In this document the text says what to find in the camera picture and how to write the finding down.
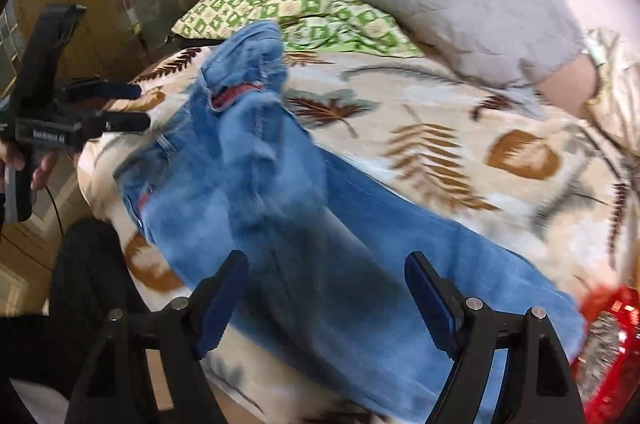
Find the blue denim pants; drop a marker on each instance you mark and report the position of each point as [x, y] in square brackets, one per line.
[300, 224]

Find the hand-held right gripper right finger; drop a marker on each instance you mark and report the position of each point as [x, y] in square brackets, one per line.
[431, 301]

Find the person's left hand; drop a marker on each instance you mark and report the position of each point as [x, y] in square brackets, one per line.
[44, 169]

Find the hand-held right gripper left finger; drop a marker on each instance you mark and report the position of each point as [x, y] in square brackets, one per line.
[220, 306]

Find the person's black-trousered leg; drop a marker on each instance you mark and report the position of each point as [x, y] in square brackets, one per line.
[75, 304]

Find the pink pillow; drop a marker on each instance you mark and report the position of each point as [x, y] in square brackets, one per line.
[567, 89]

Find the red shiny bag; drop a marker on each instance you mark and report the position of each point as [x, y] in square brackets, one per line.
[612, 344]

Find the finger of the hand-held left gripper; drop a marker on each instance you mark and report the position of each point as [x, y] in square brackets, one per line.
[112, 90]
[122, 123]

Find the cream floral pillow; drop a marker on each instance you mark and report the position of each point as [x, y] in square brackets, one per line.
[615, 74]

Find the cream leaf-print blanket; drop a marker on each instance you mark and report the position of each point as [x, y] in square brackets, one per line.
[440, 144]

